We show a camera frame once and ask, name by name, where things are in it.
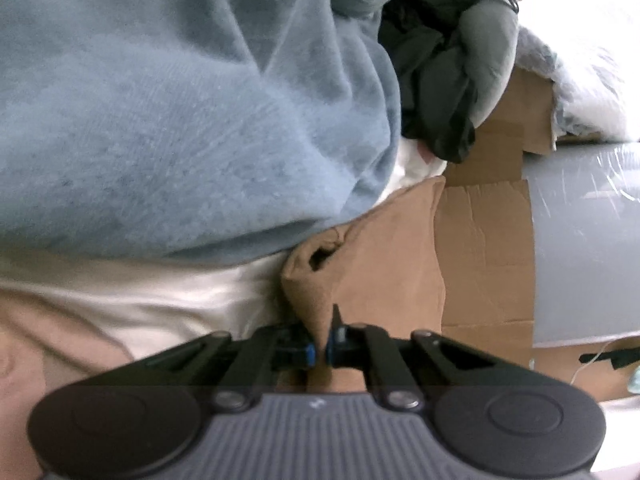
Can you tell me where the grey neck pillow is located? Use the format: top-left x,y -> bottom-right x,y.
449,0 -> 522,129

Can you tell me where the white printed blanket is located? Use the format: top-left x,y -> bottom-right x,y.
0,137 -> 449,480

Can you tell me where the brown cardboard box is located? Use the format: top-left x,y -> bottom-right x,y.
434,66 -> 640,402

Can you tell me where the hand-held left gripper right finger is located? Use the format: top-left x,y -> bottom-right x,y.
325,305 -> 531,410

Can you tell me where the blue-grey sweatshirt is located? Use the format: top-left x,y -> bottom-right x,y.
0,0 -> 541,267

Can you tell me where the brown printed t-shirt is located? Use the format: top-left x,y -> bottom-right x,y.
279,175 -> 449,394

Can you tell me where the white cable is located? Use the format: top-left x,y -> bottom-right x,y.
569,339 -> 622,387

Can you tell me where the grey plastic-wrapped mattress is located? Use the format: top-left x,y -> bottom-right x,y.
521,141 -> 640,349

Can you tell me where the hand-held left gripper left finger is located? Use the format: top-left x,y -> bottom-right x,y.
132,322 -> 317,409

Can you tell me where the black crumpled garment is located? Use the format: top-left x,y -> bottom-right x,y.
376,0 -> 482,164

